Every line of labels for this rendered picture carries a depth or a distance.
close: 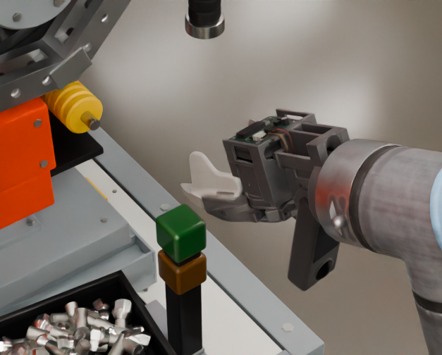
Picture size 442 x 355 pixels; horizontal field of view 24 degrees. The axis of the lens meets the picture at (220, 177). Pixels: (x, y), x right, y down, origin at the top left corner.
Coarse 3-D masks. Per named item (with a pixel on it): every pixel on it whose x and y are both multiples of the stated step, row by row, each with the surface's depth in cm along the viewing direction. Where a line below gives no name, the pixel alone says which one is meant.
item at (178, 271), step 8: (160, 256) 108; (200, 256) 107; (160, 264) 108; (168, 264) 107; (192, 264) 107; (200, 264) 107; (160, 272) 109; (168, 272) 107; (176, 272) 106; (184, 272) 106; (192, 272) 107; (200, 272) 108; (168, 280) 108; (176, 280) 107; (184, 280) 107; (192, 280) 108; (200, 280) 109; (176, 288) 108; (184, 288) 108
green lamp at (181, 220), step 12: (168, 216) 105; (180, 216) 105; (192, 216) 105; (156, 228) 105; (168, 228) 103; (180, 228) 103; (192, 228) 103; (204, 228) 104; (156, 240) 107; (168, 240) 104; (180, 240) 103; (192, 240) 104; (204, 240) 105; (168, 252) 105; (180, 252) 104; (192, 252) 105
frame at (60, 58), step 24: (72, 0) 134; (96, 0) 131; (120, 0) 132; (72, 24) 135; (96, 24) 132; (24, 48) 134; (48, 48) 134; (72, 48) 131; (96, 48) 134; (0, 72) 132; (24, 72) 130; (48, 72) 131; (72, 72) 133; (0, 96) 128; (24, 96) 131
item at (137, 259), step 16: (144, 240) 171; (112, 256) 171; (128, 256) 171; (144, 256) 168; (80, 272) 168; (96, 272) 168; (112, 272) 165; (128, 272) 168; (144, 272) 170; (48, 288) 166; (64, 288) 166; (144, 288) 173; (16, 304) 163
